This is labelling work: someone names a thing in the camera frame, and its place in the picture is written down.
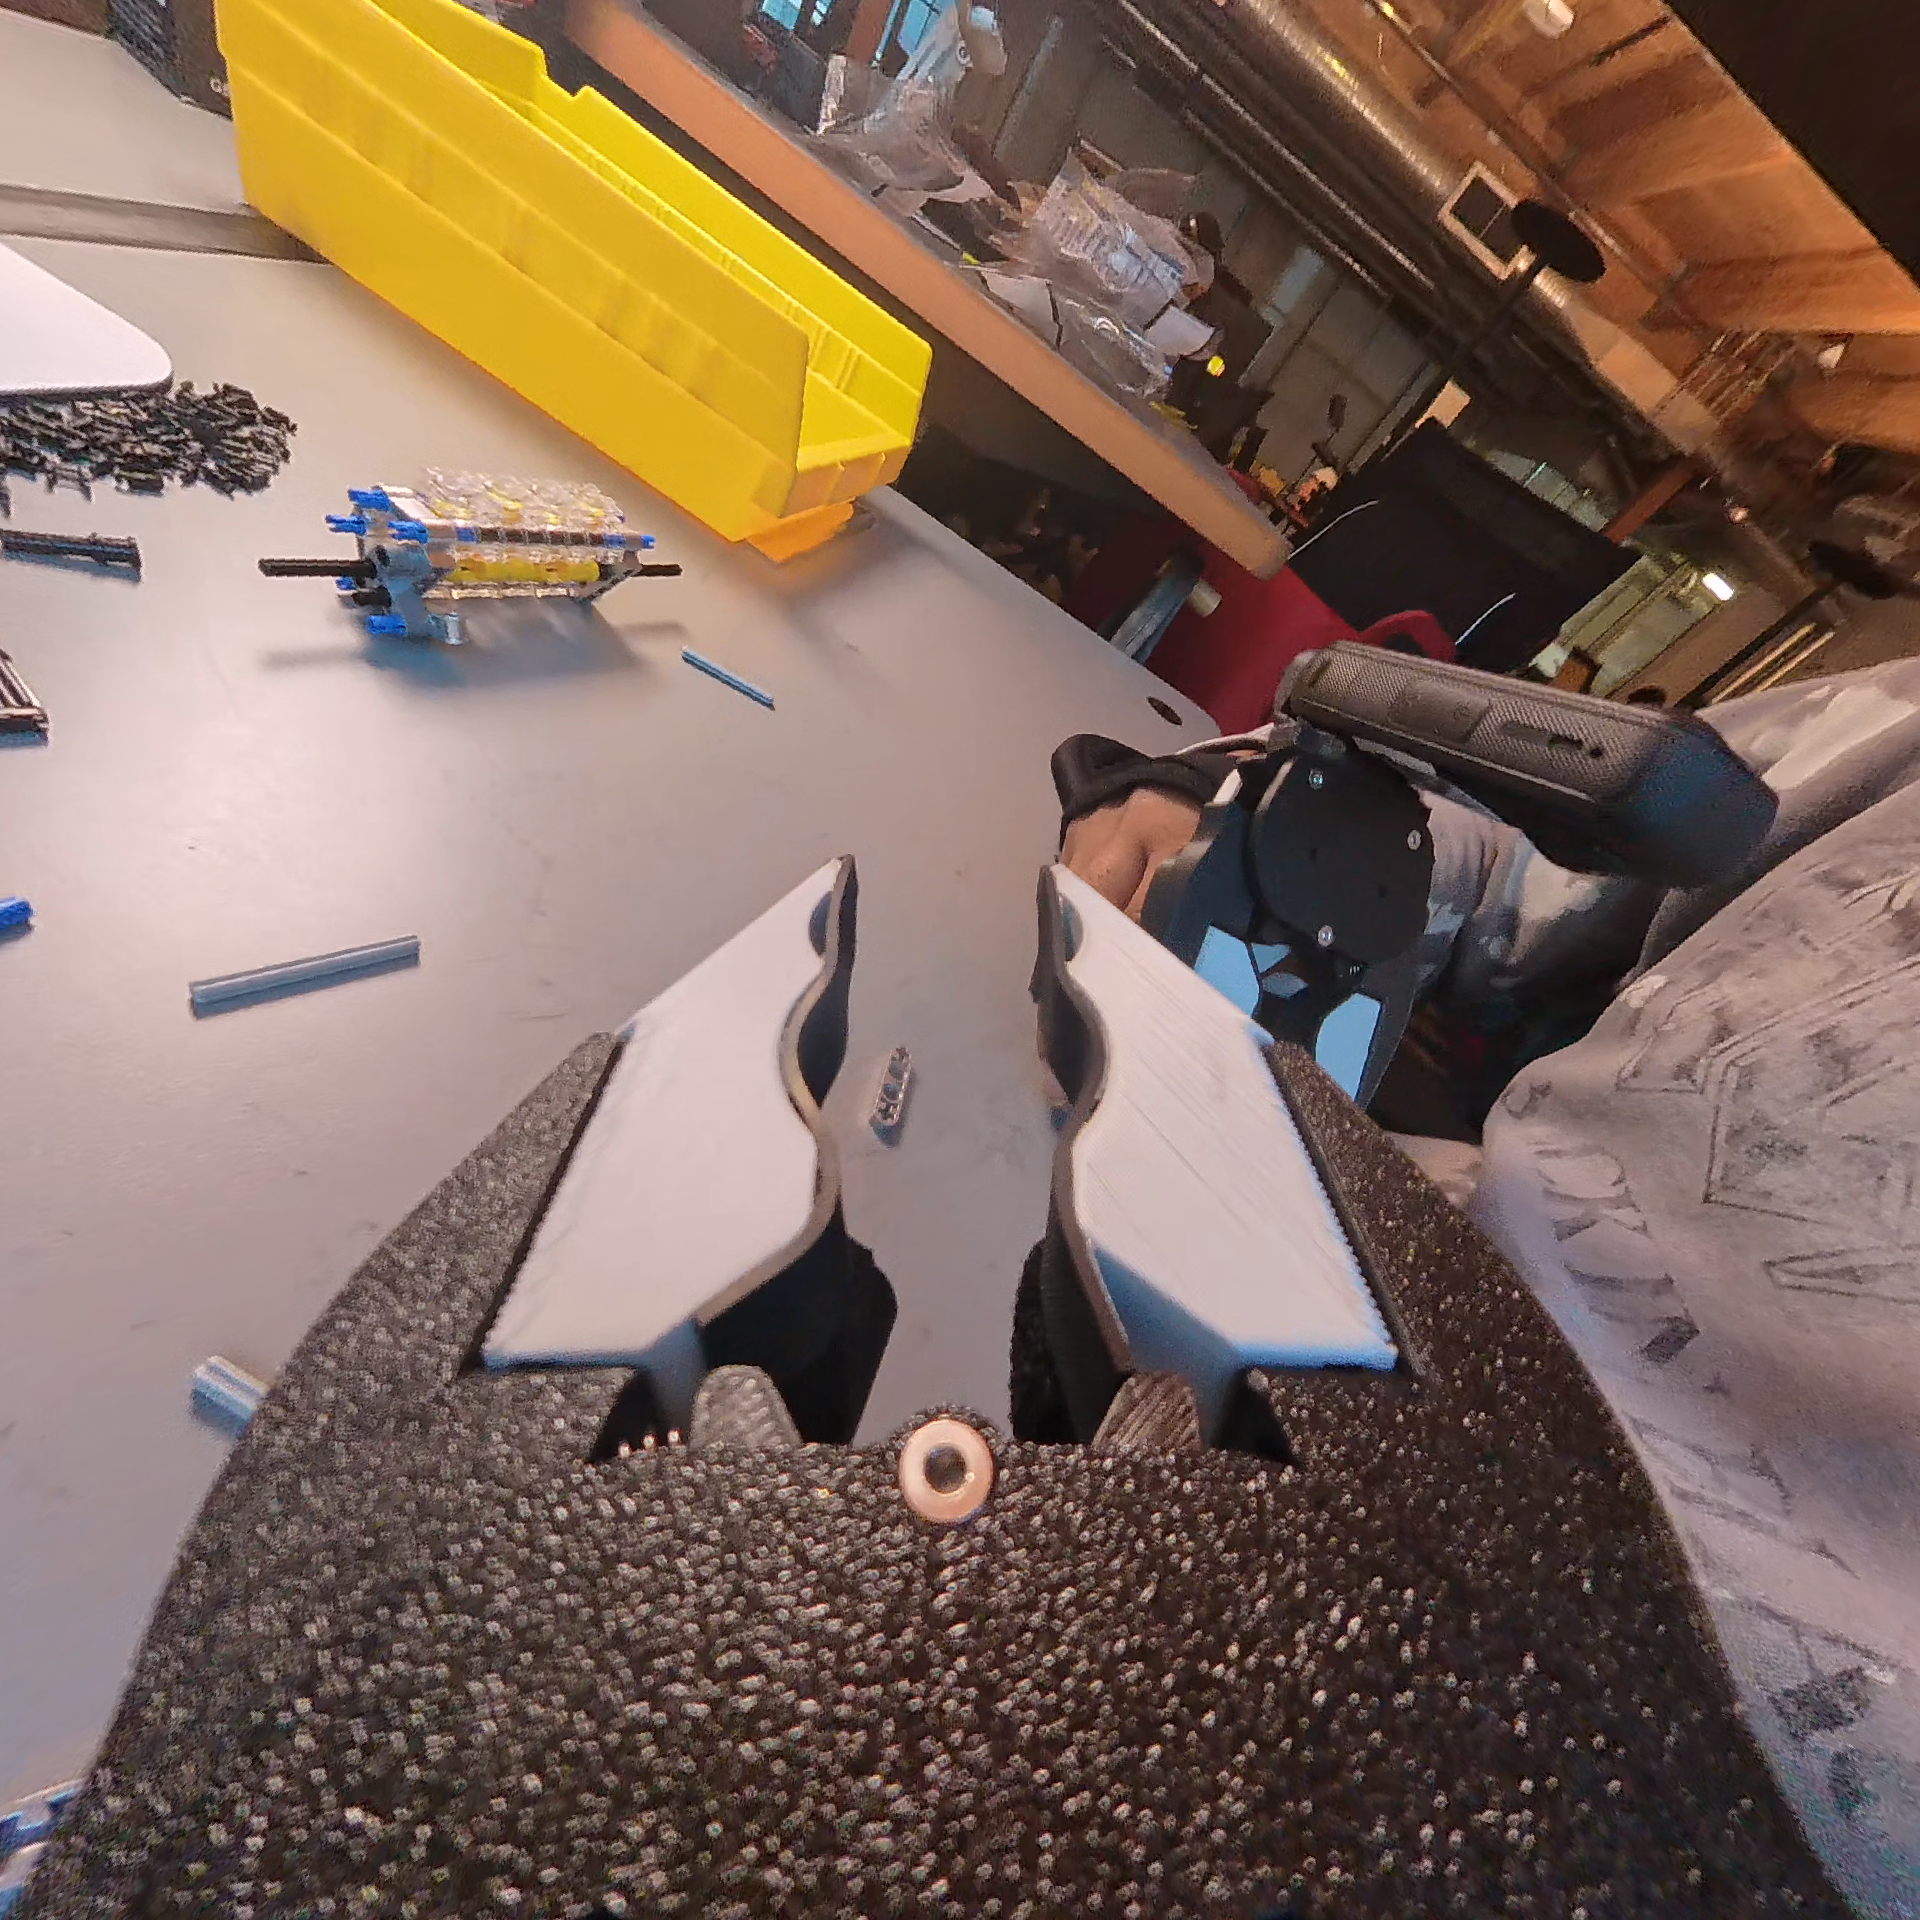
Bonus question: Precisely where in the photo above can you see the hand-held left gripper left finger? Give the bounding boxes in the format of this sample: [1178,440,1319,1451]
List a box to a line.
[479,854,897,1416]

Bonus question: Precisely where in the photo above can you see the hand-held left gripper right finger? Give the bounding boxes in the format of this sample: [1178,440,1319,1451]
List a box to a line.
[1016,864,1407,1431]

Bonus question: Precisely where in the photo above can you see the person's right forearm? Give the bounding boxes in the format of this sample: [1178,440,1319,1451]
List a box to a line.
[1410,795,1683,1050]

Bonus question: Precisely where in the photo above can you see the grey desk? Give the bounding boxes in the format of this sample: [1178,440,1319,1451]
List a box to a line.
[0,15,1217,1833]

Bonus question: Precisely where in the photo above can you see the person's right hand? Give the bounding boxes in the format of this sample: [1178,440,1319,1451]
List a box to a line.
[1064,786,1210,921]

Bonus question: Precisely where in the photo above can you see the red cabinet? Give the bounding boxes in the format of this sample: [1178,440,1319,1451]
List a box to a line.
[1151,552,1460,739]

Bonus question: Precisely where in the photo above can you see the black round lamp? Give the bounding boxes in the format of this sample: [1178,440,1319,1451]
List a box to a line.
[1498,191,1610,289]

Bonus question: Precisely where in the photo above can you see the small yellow parts bin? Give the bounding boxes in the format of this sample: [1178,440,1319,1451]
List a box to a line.
[734,493,866,568]

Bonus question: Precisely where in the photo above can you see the yellow and clear brick model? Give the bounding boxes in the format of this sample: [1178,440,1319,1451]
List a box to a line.
[257,469,687,649]

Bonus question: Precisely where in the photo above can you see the clear plastic bags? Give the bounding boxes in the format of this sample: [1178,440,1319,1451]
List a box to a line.
[804,15,1240,397]

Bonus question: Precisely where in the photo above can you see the light wooden beam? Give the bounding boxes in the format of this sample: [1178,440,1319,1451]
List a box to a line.
[556,0,1299,578]

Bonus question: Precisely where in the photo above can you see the pile of blue brick pieces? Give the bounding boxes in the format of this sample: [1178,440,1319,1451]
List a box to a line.
[0,379,300,501]

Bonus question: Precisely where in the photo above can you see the large yellow parts bin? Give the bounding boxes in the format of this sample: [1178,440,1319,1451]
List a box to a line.
[217,0,935,547]

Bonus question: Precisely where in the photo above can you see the white paper sheet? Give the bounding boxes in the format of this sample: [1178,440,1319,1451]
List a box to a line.
[0,239,177,399]

